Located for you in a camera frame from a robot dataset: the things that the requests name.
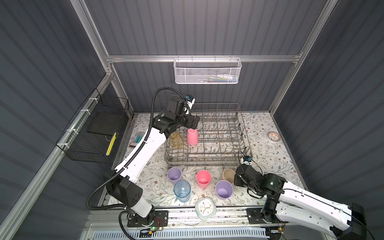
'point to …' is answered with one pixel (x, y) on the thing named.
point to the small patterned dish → (274, 136)
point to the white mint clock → (205, 208)
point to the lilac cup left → (174, 174)
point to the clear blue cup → (182, 190)
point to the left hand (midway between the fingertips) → (191, 114)
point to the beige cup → (228, 174)
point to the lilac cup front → (224, 189)
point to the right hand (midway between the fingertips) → (234, 178)
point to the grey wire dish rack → (220, 139)
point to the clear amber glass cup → (176, 141)
